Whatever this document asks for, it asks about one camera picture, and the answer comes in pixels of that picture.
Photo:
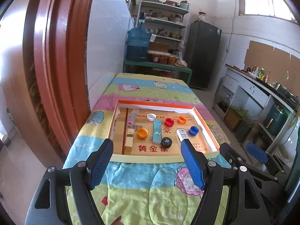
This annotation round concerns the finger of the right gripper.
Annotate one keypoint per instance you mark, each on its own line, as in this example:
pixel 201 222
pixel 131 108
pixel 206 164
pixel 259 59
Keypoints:
pixel 263 157
pixel 235 159

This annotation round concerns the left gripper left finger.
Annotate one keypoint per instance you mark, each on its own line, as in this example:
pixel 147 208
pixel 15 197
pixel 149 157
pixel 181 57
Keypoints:
pixel 49 203

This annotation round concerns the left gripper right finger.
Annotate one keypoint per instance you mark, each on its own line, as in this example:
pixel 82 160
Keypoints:
pixel 245 204

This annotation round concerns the blue plastic bottle cap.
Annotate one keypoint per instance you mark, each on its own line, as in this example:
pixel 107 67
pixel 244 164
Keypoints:
pixel 193 130

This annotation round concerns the white cartoon lighter box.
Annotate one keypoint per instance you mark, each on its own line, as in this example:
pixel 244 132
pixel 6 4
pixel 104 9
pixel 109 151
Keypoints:
pixel 182 134

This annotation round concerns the orange plastic bottle cap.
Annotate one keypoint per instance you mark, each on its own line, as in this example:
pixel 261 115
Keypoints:
pixel 182 120

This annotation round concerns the black round lid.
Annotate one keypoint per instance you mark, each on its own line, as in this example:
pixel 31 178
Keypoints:
pixel 166 142

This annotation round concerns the red plastic bottle cap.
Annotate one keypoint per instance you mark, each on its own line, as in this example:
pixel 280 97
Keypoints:
pixel 169 122

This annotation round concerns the light blue tube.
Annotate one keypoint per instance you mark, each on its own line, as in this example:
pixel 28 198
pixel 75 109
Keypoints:
pixel 157 132

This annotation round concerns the gold rectangular box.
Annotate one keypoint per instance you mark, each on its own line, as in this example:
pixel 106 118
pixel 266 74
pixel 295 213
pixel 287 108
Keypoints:
pixel 129 139

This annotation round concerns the white plastic bottle cap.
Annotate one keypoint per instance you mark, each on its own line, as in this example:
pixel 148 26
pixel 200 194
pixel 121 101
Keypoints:
pixel 151 117

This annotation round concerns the yellow plastic bottle cap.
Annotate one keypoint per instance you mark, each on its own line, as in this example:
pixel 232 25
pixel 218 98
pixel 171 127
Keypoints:
pixel 142 133

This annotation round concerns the clear plastic bottle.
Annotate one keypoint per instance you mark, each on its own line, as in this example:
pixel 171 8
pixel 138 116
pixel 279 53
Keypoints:
pixel 132 117

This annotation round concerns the person's hand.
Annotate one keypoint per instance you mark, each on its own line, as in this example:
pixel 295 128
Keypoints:
pixel 118 221

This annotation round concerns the white kitchen counter cabinet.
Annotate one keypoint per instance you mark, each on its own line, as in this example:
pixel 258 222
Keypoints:
pixel 239 89

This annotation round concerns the potted green plant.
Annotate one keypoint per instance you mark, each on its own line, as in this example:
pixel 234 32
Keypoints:
pixel 237 119

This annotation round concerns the colourful cartoon quilt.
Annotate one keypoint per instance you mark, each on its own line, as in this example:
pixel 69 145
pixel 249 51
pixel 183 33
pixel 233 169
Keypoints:
pixel 142 193

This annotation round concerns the orange-rimmed cardboard tray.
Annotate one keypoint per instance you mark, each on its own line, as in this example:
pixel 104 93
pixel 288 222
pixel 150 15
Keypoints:
pixel 151 133

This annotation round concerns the white plastic bag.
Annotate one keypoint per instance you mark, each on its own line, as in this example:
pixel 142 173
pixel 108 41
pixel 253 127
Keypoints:
pixel 180 62

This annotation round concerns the red wooden door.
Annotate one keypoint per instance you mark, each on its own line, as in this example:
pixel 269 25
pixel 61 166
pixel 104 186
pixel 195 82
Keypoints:
pixel 43 72

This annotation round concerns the green metal table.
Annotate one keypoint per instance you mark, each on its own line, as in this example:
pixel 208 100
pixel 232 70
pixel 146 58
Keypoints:
pixel 128 63

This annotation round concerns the black refrigerator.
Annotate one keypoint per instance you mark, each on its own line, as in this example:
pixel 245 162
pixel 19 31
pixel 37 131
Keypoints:
pixel 201 52

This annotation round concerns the metal storage shelf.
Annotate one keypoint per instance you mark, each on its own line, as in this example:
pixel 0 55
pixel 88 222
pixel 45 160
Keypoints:
pixel 168 21

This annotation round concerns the blue water jug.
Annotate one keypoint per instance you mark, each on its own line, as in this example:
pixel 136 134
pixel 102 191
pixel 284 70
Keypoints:
pixel 138 41

